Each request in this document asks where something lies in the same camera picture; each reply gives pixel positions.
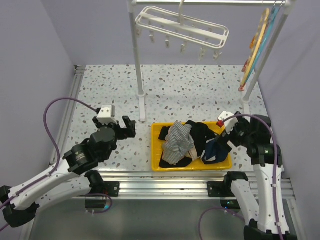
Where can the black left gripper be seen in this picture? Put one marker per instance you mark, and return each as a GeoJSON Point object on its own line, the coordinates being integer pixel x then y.
{"type": "Point", "coordinates": [130, 125]}

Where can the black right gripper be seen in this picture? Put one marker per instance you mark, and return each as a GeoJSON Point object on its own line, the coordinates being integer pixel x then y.
{"type": "Point", "coordinates": [242, 123]}

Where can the navy blue underwear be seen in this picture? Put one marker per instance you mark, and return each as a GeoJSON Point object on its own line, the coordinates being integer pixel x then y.
{"type": "Point", "coordinates": [213, 153]}

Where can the grey striped underwear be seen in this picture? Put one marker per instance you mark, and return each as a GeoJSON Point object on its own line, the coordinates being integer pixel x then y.
{"type": "Point", "coordinates": [176, 142]}

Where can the blue round clip hanger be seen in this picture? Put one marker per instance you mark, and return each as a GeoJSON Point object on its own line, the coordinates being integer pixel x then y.
{"type": "Point", "coordinates": [271, 20]}

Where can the black underwear beige waistband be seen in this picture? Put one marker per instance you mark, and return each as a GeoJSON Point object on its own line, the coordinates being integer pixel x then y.
{"type": "Point", "coordinates": [200, 134]}

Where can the yellow round clip hanger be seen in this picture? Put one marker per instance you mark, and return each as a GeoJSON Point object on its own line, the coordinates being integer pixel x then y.
{"type": "Point", "coordinates": [254, 47]}

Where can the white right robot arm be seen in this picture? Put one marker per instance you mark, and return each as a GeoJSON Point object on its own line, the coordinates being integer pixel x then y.
{"type": "Point", "coordinates": [264, 215]}

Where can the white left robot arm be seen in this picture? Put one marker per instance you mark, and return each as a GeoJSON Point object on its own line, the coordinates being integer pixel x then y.
{"type": "Point", "coordinates": [73, 175]}

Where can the white rectangular clip hanger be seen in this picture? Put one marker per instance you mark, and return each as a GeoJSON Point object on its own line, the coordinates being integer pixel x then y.
{"type": "Point", "coordinates": [175, 25]}

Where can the yellow plastic tray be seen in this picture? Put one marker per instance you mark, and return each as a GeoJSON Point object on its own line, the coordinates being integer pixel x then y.
{"type": "Point", "coordinates": [196, 165]}

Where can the white clothes rack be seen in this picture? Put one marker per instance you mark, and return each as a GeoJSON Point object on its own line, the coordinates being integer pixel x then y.
{"type": "Point", "coordinates": [134, 7]}

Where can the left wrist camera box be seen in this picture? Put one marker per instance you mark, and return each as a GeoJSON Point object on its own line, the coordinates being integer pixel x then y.
{"type": "Point", "coordinates": [106, 114]}

